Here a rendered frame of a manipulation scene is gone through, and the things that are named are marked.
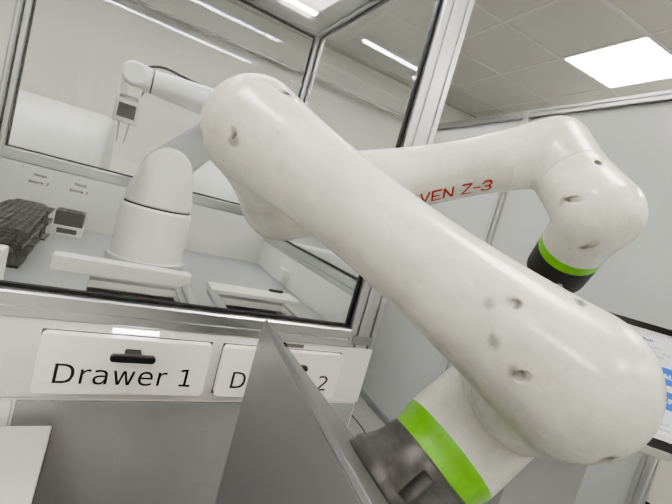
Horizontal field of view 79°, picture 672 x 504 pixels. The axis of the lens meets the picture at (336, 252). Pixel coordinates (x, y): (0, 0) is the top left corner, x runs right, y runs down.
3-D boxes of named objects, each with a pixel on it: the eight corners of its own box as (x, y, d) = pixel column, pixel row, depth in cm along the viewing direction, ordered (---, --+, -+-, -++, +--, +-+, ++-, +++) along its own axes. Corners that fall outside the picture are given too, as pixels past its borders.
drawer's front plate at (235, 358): (332, 398, 98) (344, 356, 97) (213, 396, 84) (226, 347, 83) (329, 394, 100) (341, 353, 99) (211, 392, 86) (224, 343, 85)
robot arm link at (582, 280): (534, 269, 60) (602, 288, 58) (542, 214, 67) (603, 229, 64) (520, 290, 65) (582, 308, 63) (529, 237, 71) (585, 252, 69)
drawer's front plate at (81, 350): (201, 396, 83) (213, 346, 82) (28, 393, 69) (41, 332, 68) (199, 392, 85) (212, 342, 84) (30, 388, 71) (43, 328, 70)
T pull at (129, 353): (154, 365, 74) (156, 357, 74) (108, 362, 70) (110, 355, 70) (153, 356, 77) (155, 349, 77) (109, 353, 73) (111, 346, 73)
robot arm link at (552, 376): (653, 523, 25) (154, 95, 42) (545, 488, 40) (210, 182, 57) (747, 364, 28) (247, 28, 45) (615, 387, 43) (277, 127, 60)
